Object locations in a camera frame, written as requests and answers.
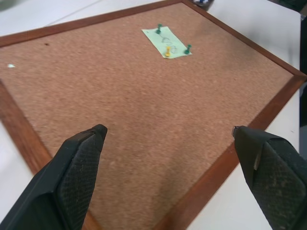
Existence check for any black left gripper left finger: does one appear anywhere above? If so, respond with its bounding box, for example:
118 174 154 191
0 124 108 230

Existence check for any light green paper note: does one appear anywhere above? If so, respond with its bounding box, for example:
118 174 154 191
141 26 193 59

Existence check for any wooden framed cork board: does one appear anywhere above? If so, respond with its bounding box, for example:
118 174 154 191
0 0 307 230

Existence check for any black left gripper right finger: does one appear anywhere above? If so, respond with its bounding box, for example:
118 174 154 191
231 125 307 230

